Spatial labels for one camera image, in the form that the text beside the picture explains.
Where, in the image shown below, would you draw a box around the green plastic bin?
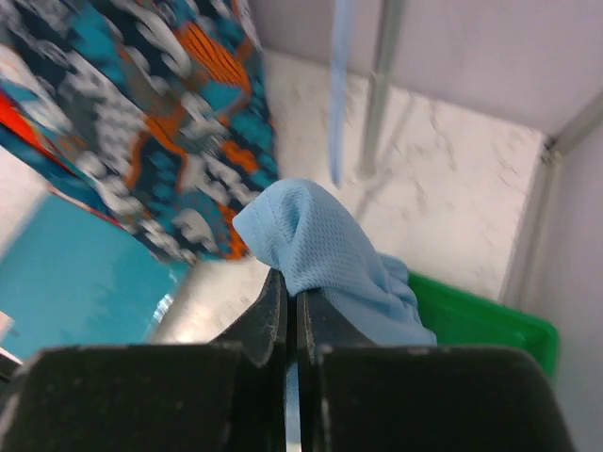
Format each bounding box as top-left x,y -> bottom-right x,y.
409,273 -> 559,378

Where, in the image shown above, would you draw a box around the light blue wire hanger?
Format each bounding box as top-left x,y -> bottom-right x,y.
328,0 -> 354,187

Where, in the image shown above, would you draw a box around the white metal clothes rack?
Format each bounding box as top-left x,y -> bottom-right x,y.
358,0 -> 404,178

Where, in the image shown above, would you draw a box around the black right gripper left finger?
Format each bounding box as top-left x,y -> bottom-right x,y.
211,269 -> 287,451

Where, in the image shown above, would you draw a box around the light blue shorts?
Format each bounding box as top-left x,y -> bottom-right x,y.
233,179 -> 436,346

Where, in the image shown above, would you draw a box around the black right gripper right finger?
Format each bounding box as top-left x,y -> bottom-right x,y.
296,289 -> 375,451

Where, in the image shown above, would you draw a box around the teal folder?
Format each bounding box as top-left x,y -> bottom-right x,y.
1,196 -> 188,361

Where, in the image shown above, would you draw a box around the right aluminium frame post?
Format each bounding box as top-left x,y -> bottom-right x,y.
498,93 -> 602,310

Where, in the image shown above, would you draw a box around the colourful cartoon print shorts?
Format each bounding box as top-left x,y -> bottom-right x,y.
1,1 -> 278,263

